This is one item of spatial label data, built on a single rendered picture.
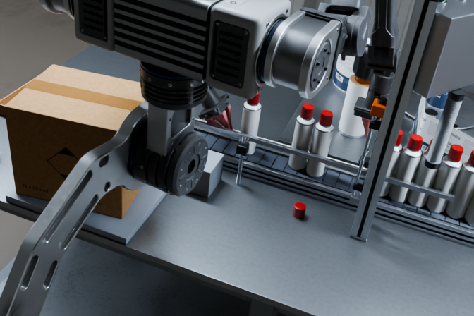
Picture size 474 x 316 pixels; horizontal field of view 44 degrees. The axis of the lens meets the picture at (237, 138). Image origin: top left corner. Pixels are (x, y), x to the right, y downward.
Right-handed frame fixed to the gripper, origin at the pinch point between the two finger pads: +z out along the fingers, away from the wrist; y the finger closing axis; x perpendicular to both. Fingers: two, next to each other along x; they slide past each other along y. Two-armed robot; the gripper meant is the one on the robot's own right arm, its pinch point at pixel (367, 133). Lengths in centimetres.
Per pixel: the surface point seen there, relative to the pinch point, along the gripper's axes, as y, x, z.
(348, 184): 0.9, 7.6, 13.4
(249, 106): 33.0, 8.4, -2.9
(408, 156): -12.4, 9.1, -2.3
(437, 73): -12.0, 23.6, -33.7
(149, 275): 62, 9, 80
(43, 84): 80, 38, -10
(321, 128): 11.5, 9.0, -3.0
